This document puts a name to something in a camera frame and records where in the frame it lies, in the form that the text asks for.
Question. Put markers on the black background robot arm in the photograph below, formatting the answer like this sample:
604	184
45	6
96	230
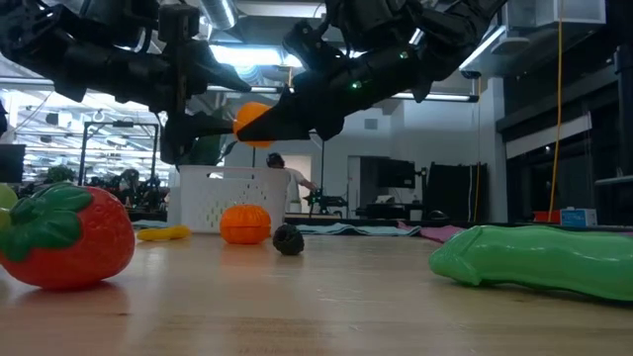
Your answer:
324	200

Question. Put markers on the person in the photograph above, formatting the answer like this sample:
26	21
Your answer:
296	183
129	178

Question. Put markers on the long ceiling light bar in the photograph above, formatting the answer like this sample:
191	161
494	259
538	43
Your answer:
435	96

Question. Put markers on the purple cloth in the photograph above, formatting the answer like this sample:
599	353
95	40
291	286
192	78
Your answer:
440	233

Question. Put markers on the black monitor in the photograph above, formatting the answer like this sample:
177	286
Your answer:
395	173
11	163

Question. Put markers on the blue box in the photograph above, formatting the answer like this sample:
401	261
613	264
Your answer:
578	216

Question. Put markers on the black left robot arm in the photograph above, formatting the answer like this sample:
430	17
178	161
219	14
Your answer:
39	39

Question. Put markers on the red box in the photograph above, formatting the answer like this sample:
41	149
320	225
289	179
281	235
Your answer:
546	216

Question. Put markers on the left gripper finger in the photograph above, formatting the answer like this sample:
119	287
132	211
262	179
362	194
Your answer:
207	129
222	74

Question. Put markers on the ridged orange toy tangerine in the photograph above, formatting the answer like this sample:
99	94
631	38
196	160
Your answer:
245	225

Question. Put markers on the green toy starfruit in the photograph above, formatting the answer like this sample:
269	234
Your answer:
6	198

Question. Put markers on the black metal table frame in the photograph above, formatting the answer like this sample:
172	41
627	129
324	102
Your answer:
321	221

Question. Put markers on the green cucumber toy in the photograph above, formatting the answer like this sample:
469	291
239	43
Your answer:
534	257

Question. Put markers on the teal cloth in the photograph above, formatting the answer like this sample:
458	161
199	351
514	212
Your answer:
346	229

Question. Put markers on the smooth orange toy orange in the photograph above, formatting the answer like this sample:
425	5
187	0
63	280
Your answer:
249	114

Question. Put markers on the white perforated plastic basket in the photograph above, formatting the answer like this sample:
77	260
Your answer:
207	198

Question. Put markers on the green background plant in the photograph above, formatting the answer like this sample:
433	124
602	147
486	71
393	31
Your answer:
60	173

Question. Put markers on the large red toy strawberry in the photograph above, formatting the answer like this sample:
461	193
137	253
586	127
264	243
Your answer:
89	247

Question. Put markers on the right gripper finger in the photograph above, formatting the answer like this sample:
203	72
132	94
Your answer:
287	121

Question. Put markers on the black toy berry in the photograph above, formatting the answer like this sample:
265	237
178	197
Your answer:
288	240

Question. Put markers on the black panel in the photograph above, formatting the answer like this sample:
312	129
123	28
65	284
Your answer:
455	193

